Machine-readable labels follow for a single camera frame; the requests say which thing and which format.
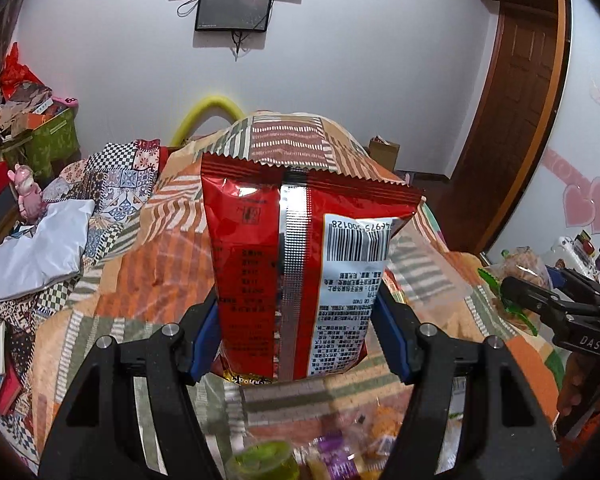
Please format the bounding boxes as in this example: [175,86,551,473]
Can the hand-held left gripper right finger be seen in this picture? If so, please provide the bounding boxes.
[374,287,563,480]

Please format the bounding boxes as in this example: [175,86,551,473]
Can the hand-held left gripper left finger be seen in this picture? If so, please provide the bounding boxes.
[39,292,226,480]

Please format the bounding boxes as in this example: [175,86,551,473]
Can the person's right hand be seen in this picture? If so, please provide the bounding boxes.
[556,356,588,428]

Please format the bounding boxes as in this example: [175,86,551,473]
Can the wooden door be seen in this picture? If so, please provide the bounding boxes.
[447,0,572,257]

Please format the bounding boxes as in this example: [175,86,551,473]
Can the purple snack packet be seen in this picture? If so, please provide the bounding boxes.
[304,435,363,480]

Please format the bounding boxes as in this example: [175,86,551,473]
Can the cardboard box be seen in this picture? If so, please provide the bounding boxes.
[367,136,402,174]

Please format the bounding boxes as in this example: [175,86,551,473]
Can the pink plush toy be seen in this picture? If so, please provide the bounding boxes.
[7,164,47,221]

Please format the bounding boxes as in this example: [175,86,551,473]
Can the clear cookie bag with green edge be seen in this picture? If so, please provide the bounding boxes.
[477,246,553,337]

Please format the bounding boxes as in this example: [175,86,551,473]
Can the striped patchwork blanket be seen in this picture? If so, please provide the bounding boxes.
[30,110,567,480]

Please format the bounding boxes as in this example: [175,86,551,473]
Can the checkered patchwork quilt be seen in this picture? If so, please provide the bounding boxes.
[0,139,163,461]

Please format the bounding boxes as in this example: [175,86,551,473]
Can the green storage box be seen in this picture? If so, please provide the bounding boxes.
[0,107,81,182]

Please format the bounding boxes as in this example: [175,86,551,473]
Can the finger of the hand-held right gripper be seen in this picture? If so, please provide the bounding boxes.
[545,266,600,307]
[501,276,565,329]

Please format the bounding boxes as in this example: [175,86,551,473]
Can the pile of papers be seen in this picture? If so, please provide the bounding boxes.
[0,80,77,137]

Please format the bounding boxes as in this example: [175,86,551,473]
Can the clear plastic storage container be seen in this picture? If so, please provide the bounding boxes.
[200,232,481,480]

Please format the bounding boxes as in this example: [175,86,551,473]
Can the hanging black cable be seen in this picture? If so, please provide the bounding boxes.
[230,30,249,62]

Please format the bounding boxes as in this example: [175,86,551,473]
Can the white boxes with printed labels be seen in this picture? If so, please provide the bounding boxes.
[550,230,600,282]

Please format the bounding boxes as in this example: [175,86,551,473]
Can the red plastic bag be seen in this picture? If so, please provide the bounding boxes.
[0,42,42,102]

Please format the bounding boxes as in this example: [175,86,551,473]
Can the small black monitor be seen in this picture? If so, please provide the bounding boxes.
[195,0,275,34]

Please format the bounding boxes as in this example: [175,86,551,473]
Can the yellow foam tube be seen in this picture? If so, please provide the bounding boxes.
[170,91,245,147]

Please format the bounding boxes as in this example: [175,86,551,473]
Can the green jelly cup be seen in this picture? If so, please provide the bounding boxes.
[229,440,302,480]

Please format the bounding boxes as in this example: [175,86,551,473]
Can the red book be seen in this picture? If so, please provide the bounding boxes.
[0,360,25,416]

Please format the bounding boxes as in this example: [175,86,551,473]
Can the red foil snack bag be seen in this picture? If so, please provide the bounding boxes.
[200,152,426,382]

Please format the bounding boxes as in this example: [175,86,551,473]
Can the pink heart wall stickers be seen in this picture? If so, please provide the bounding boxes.
[544,147,600,235]

